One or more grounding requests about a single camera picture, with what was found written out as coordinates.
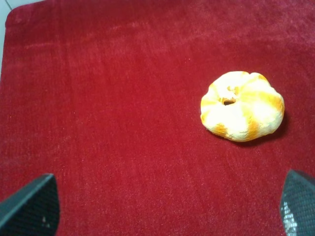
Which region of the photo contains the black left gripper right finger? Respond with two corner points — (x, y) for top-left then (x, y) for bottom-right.
(280, 170), (315, 236)

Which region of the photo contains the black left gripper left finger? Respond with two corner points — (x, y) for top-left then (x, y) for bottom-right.
(0, 173), (60, 236)

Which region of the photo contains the red velvet table cloth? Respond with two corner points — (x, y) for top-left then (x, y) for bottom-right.
(0, 0), (315, 236)

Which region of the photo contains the round orange-white bread bun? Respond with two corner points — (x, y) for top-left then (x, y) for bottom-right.
(200, 71), (285, 142)

